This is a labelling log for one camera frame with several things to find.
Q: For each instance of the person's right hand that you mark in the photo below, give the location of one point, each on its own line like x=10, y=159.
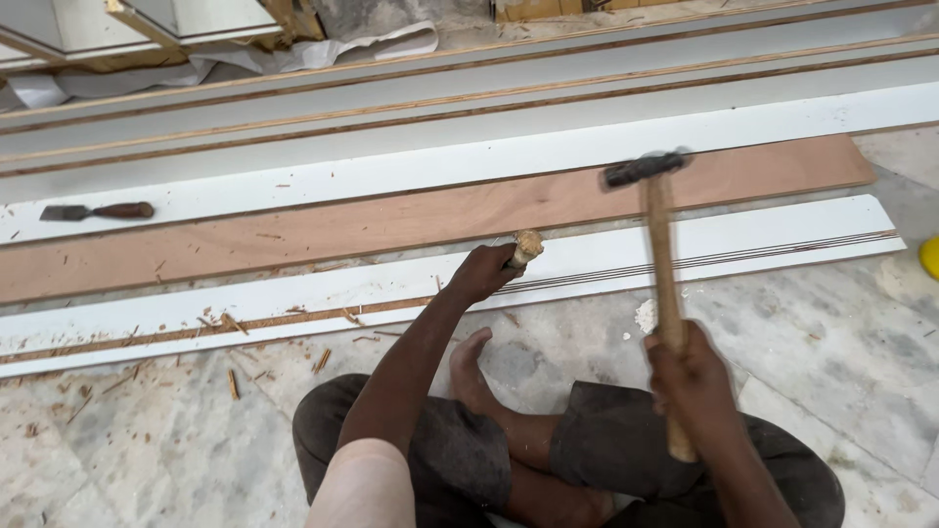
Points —
x=689, y=381

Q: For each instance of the white laminated board with groove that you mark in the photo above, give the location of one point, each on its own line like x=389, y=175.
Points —
x=440, y=293

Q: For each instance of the yellow object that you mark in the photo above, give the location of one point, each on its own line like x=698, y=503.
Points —
x=931, y=257

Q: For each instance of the stack of grey laminated boards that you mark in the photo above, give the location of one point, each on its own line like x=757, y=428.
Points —
x=440, y=95

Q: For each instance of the person's left fingers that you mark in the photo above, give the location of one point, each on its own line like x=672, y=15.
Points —
x=506, y=265

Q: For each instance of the brown plywood plank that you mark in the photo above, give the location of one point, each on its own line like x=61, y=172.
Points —
x=411, y=220

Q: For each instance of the person's legs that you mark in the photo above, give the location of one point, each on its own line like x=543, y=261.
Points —
x=513, y=455

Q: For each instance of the person's left hand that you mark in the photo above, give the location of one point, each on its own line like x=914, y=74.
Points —
x=480, y=273

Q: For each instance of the white cabinet frame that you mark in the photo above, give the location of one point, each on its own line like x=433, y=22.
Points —
x=110, y=29

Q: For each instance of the wood chips on floor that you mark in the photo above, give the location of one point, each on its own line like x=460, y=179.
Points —
x=235, y=345

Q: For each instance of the person's right fingers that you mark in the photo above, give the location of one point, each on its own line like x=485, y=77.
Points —
x=660, y=381

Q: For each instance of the plywood pieces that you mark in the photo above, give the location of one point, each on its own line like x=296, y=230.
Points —
x=572, y=7

